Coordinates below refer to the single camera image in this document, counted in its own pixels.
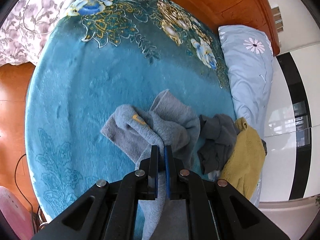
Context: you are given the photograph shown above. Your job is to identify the teal floral plush blanket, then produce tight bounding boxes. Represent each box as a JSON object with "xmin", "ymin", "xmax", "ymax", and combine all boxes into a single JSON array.
[{"xmin": 24, "ymin": 0, "xmax": 237, "ymax": 240}]

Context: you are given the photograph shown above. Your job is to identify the black cable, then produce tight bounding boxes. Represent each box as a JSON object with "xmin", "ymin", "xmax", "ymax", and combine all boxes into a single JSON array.
[{"xmin": 14, "ymin": 154, "xmax": 40, "ymax": 220}]

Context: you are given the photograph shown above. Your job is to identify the pink fuzzy cushion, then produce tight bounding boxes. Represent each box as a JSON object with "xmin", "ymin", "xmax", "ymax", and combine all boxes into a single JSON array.
[{"xmin": 0, "ymin": 186, "xmax": 34, "ymax": 240}]

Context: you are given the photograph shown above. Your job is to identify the light blue daisy pillow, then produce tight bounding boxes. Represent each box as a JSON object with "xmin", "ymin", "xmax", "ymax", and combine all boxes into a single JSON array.
[{"xmin": 218, "ymin": 25, "xmax": 274, "ymax": 205}]

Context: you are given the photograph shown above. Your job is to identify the mustard yellow garment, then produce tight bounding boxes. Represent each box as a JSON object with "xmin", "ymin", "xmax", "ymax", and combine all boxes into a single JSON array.
[{"xmin": 219, "ymin": 117, "xmax": 267, "ymax": 199}]

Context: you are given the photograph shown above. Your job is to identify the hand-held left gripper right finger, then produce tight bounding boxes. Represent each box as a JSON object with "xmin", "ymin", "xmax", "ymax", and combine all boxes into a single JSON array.
[{"xmin": 164, "ymin": 145, "xmax": 292, "ymax": 240}]

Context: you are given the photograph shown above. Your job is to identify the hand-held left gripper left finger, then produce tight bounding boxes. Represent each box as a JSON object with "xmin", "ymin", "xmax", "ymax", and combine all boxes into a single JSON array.
[{"xmin": 32, "ymin": 145, "xmax": 160, "ymax": 240}]

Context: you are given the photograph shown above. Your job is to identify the black window frame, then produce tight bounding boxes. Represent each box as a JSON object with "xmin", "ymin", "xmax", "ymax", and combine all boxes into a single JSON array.
[{"xmin": 276, "ymin": 47, "xmax": 312, "ymax": 200}]

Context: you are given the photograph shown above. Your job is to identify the light grey knit garment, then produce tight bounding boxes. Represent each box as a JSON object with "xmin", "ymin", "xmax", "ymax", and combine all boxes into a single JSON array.
[{"xmin": 100, "ymin": 89, "xmax": 201, "ymax": 240}]

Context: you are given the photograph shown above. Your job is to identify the purple floral quilt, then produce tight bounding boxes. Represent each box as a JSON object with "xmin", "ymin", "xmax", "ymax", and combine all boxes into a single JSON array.
[{"xmin": 0, "ymin": 0, "xmax": 87, "ymax": 65}]

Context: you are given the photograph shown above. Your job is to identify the dark grey garment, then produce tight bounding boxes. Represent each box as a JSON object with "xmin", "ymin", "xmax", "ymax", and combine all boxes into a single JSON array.
[{"xmin": 197, "ymin": 114, "xmax": 267, "ymax": 175}]

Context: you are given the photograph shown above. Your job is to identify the wooden headboard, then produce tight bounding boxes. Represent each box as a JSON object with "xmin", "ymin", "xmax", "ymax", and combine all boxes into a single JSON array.
[{"xmin": 154, "ymin": 0, "xmax": 280, "ymax": 57}]

